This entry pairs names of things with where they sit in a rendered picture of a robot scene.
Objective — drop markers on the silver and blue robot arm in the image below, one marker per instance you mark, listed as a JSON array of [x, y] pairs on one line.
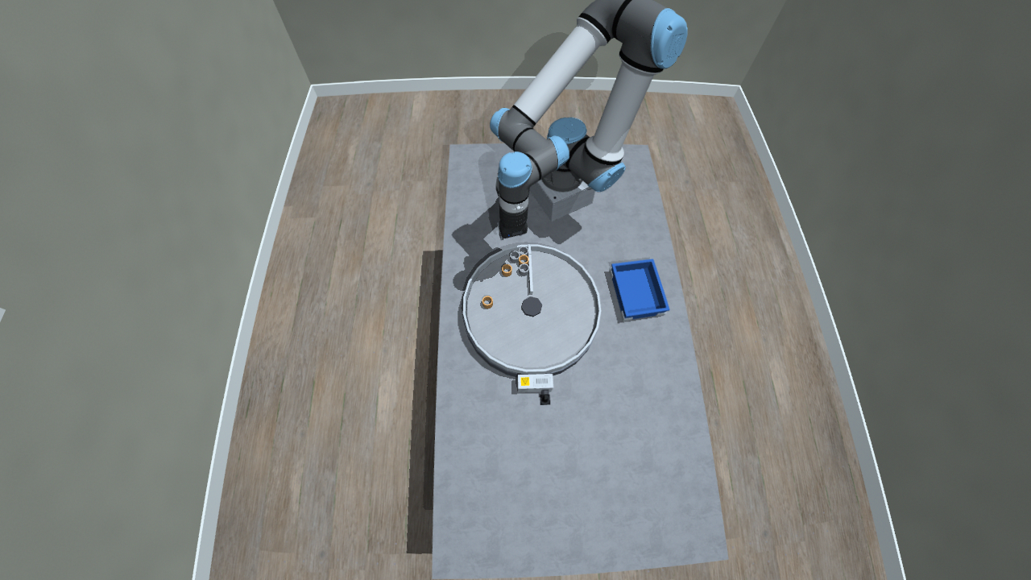
[[653, 37]]

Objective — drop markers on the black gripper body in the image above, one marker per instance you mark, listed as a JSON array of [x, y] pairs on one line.
[[513, 222]]

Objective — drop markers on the blue open crate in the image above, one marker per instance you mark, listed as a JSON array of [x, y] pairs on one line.
[[640, 289]]

